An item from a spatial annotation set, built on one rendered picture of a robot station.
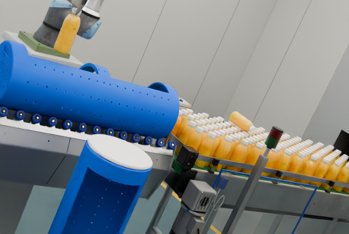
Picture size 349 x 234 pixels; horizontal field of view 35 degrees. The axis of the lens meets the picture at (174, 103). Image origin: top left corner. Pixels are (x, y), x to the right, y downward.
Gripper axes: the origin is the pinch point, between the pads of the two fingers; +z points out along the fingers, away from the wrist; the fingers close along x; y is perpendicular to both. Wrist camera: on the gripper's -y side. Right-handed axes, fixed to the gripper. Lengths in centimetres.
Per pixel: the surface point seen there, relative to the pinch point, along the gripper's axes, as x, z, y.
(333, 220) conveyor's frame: 16, 71, -219
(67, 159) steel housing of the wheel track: 6, 64, -20
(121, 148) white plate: 38, 41, -22
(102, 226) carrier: 33, 81, -33
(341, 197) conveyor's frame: 18, 53, -212
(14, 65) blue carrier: 5.0, 28.4, 18.4
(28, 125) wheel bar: 4, 52, 3
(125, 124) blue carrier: 6, 42, -41
